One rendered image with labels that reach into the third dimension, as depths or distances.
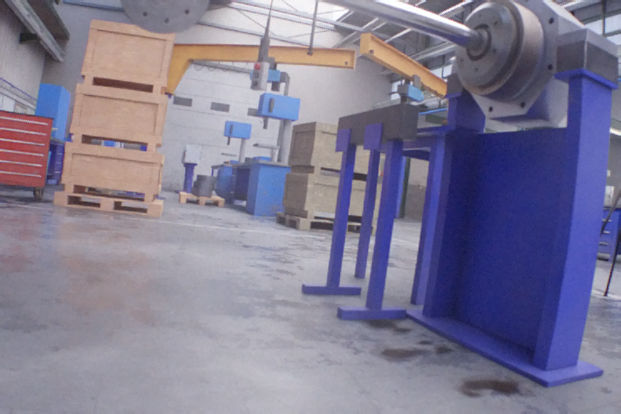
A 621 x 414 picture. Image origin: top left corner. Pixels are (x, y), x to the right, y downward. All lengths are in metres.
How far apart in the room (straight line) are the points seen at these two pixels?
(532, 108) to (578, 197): 0.38
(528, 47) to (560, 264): 0.71
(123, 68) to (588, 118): 4.73
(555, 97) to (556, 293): 0.67
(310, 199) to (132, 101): 2.41
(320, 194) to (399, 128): 3.98
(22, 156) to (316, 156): 3.46
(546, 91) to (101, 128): 4.51
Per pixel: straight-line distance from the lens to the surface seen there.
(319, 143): 5.70
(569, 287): 1.51
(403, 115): 1.79
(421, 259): 2.24
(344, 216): 2.22
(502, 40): 1.61
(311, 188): 5.64
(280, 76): 7.86
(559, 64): 1.60
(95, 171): 5.23
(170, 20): 1.07
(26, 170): 5.50
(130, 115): 5.25
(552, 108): 1.73
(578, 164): 1.48
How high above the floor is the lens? 0.48
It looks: 1 degrees down
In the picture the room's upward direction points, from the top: 7 degrees clockwise
